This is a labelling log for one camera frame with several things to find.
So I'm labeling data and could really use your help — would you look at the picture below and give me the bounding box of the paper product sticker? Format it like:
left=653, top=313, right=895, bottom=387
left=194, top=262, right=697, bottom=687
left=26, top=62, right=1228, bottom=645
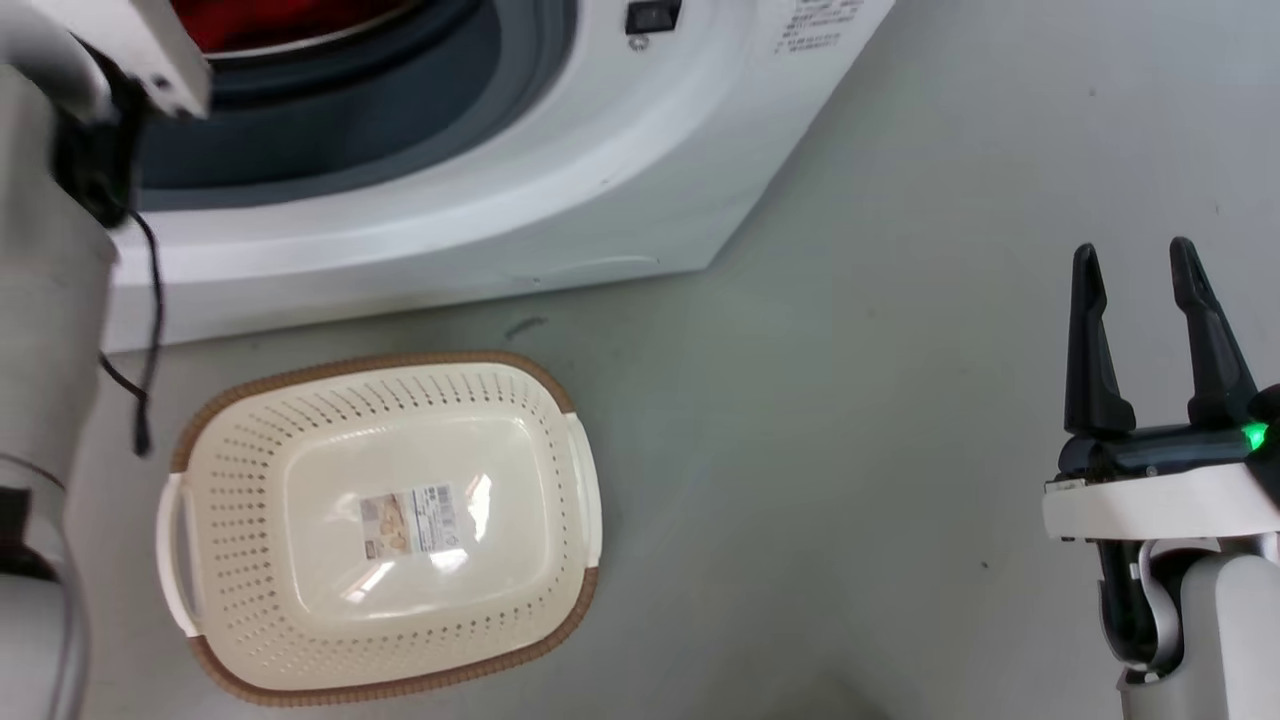
left=359, top=484, right=471, bottom=557

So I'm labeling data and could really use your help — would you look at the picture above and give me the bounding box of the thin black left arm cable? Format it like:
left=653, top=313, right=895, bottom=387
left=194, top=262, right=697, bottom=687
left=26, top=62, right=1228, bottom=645
left=98, top=208, right=167, bottom=458

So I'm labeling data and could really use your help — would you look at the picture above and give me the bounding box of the red garment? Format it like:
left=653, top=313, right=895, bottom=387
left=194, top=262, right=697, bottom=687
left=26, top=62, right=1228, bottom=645
left=170, top=0, right=419, bottom=55

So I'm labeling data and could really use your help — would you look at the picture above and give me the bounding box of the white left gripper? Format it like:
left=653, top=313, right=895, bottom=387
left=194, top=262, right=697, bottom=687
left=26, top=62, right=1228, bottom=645
left=28, top=0, right=213, bottom=121

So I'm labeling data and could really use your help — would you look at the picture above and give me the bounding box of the white washing machine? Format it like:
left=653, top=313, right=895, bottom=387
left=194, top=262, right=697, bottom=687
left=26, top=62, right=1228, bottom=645
left=100, top=0, right=897, bottom=353

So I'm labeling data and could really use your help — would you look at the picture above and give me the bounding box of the black door latch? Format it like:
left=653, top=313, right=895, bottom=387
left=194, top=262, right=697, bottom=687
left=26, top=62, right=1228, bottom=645
left=625, top=0, right=684, bottom=37

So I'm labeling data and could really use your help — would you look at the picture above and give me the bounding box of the grey rubber door seal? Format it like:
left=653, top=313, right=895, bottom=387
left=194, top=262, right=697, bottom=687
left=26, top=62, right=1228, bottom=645
left=130, top=0, right=581, bottom=213

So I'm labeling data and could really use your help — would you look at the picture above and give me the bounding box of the cream laundry basket brown rim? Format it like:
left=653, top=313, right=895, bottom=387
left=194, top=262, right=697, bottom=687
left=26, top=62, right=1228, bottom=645
left=155, top=350, right=605, bottom=709

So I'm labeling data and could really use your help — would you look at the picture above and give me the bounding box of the dark white right gripper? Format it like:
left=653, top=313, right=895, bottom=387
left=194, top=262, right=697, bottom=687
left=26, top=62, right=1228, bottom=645
left=1042, top=236, right=1280, bottom=546

